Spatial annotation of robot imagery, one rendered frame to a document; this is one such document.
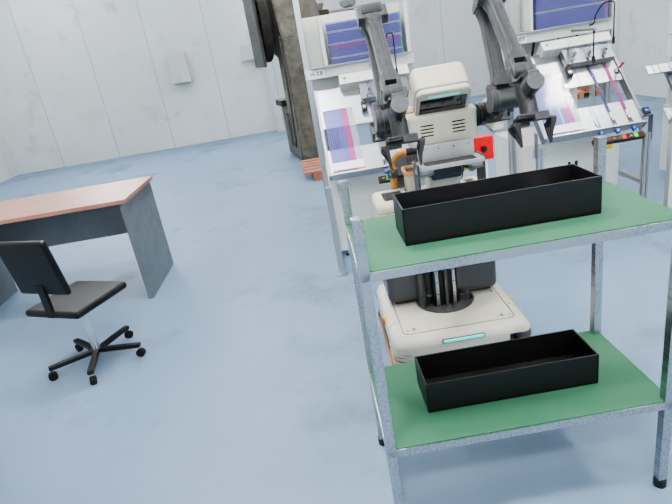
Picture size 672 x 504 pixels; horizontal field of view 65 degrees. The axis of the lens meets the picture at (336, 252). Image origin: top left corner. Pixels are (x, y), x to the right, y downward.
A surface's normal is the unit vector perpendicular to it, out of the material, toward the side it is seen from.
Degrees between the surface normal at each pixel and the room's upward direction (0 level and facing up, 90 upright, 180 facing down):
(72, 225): 90
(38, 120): 90
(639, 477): 0
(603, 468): 0
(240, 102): 90
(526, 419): 0
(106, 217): 90
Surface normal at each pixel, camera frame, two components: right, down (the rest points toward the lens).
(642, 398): -0.15, -0.92
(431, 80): -0.07, -0.43
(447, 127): 0.08, 0.48
